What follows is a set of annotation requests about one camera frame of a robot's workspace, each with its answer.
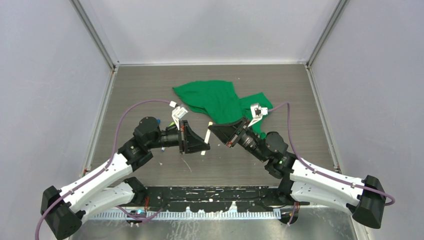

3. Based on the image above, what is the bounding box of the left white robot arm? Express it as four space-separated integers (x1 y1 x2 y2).
40 116 211 240

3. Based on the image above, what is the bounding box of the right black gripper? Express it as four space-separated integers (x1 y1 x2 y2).
207 117 267 163

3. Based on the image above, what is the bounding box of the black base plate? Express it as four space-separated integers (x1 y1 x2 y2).
112 185 311 214

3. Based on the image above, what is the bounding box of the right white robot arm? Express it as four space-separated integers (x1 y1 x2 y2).
208 117 387 229

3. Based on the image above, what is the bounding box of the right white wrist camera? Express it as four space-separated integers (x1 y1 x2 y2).
248 103 268 127

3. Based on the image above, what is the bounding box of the white marker green tip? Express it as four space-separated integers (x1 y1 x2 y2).
200 129 211 156

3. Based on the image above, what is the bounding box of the green cloth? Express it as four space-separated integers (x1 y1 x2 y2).
173 80 273 124

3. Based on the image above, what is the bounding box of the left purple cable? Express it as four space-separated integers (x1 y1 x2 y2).
34 98 176 240

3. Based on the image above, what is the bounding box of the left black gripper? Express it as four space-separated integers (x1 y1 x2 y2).
146 119 210 154

